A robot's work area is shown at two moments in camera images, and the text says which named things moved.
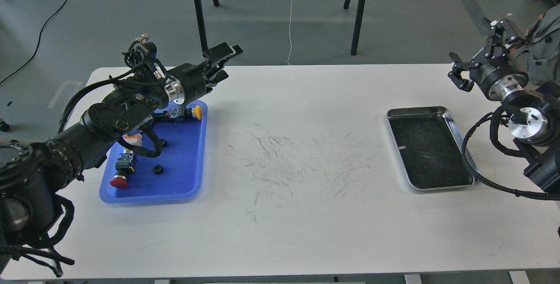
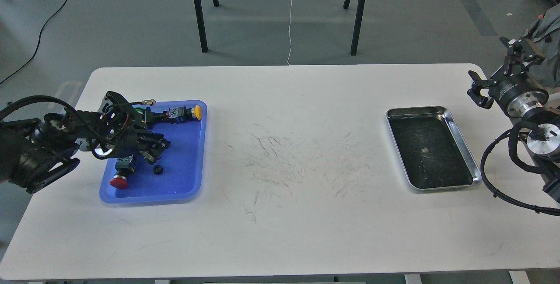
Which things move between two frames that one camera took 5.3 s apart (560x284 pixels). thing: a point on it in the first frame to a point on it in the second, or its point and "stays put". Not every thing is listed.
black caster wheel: [4, 127] stays put
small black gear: [158, 169] stays put
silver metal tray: [430, 144] stays put
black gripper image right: [500, 77] to [519, 95]
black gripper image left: [187, 82] to [126, 140]
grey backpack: [542, 40] stays put
